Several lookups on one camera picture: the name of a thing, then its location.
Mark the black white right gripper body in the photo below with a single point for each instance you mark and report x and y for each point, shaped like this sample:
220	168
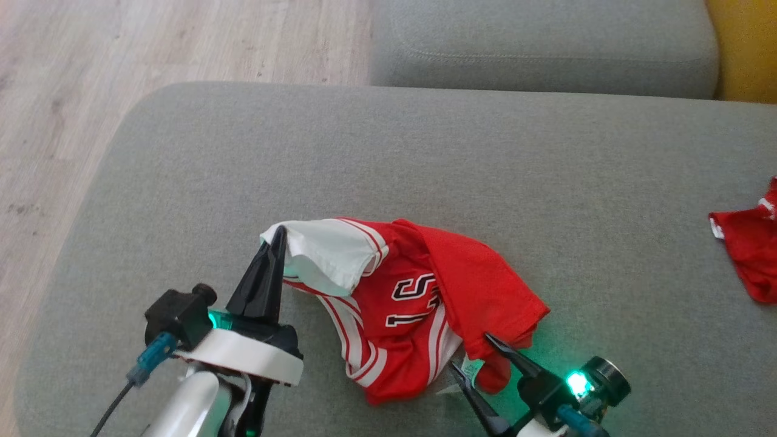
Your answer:
546	394

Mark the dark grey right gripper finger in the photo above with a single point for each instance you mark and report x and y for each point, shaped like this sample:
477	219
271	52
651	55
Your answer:
516	361
479	400

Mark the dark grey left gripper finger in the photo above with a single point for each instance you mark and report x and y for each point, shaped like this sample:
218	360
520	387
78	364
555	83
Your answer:
280	285
255	285

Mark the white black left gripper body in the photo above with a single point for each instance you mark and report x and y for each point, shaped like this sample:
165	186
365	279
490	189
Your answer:
249	352

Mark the red white basketball jersey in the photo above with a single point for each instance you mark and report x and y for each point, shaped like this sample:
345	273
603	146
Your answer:
485	279

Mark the red shorts with white stripe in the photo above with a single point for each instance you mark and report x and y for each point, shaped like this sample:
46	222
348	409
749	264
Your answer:
753	255

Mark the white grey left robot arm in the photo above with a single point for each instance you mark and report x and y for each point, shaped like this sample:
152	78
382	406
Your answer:
188	406

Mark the large grey sofa cushion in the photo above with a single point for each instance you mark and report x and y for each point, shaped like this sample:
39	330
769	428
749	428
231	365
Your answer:
425	152

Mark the grey sofa seat cushion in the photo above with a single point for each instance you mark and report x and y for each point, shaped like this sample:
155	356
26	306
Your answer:
546	42

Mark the yellow sofa backrest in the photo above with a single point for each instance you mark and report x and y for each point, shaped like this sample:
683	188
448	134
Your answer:
746	48

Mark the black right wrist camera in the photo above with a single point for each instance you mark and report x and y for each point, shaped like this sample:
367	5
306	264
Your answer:
610	379

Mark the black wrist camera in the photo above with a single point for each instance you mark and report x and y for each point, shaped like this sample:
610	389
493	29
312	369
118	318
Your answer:
179	315
610	379

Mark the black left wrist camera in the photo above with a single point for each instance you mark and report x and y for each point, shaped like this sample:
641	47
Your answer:
179	315

